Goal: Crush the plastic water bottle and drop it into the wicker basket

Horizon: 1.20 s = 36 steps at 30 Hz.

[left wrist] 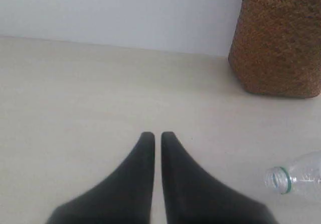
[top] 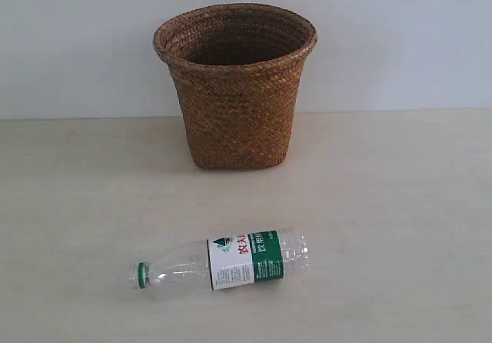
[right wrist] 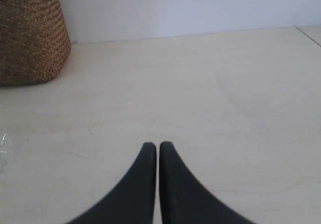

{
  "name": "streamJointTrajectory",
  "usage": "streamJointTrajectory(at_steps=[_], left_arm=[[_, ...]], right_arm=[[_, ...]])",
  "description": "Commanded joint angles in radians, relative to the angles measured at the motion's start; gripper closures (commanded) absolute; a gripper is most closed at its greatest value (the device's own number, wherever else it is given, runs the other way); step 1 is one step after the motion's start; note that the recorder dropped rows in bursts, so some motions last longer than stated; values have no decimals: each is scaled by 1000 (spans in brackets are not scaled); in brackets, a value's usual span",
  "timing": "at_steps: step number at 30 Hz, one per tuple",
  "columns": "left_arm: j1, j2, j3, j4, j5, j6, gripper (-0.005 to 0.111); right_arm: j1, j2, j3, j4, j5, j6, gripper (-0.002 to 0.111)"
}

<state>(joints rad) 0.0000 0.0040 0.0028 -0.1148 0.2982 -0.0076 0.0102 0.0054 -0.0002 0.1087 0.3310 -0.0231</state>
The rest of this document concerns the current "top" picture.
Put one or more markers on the clear plastic bottle green label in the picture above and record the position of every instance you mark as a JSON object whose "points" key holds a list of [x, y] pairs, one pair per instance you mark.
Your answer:
{"points": [[224, 262]]}

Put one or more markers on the brown woven straw basket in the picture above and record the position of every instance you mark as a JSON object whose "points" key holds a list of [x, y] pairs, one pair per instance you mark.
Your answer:
{"points": [[236, 69]]}

